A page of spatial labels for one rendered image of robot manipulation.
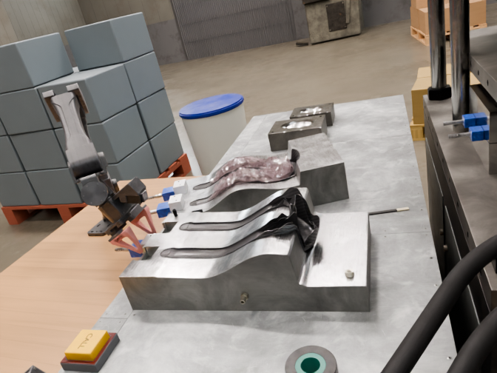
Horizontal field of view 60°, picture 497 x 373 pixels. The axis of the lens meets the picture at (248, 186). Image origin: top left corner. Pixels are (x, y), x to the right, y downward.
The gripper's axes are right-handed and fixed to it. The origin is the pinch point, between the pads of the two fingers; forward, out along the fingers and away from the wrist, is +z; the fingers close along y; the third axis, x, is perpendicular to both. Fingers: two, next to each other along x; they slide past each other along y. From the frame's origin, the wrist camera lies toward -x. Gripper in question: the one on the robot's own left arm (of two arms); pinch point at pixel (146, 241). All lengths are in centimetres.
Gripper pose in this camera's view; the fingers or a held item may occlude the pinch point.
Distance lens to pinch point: 114.4
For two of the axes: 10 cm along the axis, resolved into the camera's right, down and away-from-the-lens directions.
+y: 2.4, -4.5, 8.6
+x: -7.2, 5.1, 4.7
